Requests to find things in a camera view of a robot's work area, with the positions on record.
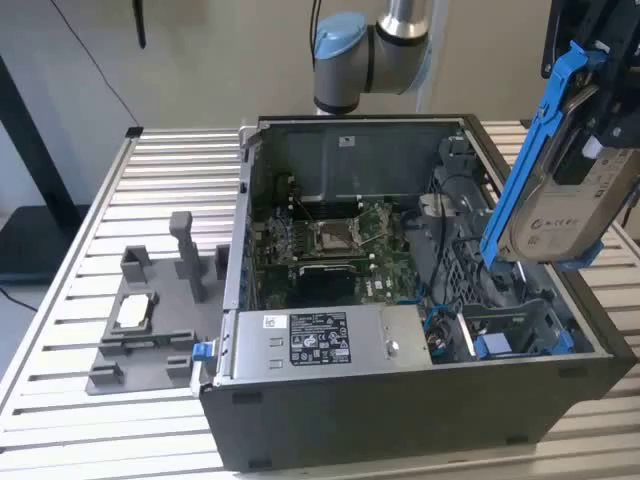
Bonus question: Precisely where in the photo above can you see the CPU socket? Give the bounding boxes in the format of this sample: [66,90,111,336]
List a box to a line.
[309,217,364,256]

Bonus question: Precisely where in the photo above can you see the grey parts rack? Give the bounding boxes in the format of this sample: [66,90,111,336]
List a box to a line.
[85,210,234,399]

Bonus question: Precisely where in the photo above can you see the grey perforated metal cage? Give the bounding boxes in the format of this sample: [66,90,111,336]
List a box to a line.
[407,164,556,311]

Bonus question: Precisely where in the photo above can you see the empty blue disk carrier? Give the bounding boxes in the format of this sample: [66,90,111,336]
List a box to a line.
[472,333,515,359]

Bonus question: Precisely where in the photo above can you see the thick black cable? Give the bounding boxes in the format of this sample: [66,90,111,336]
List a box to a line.
[425,172,454,314]

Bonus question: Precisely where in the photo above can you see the silver power supply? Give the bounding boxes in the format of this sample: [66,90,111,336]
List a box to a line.
[213,305,434,389]

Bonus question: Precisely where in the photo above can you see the black stand with base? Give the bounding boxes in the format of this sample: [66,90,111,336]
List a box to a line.
[0,54,94,286]

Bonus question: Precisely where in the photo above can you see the metal disk bay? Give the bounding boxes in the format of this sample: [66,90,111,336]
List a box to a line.
[458,295,577,360]

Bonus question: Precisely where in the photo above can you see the black hanging strap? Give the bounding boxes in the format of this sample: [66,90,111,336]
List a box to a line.
[131,0,147,50]

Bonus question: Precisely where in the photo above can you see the black PC case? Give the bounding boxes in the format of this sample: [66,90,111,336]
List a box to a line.
[191,113,632,474]

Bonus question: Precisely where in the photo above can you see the hard disk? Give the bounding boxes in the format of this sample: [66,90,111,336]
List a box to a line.
[478,40,640,274]

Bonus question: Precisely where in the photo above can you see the silver CPU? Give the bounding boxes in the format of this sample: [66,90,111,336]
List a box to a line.
[113,294,154,331]

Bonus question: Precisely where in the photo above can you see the green motherboard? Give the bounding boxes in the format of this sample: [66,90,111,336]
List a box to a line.
[249,172,419,309]

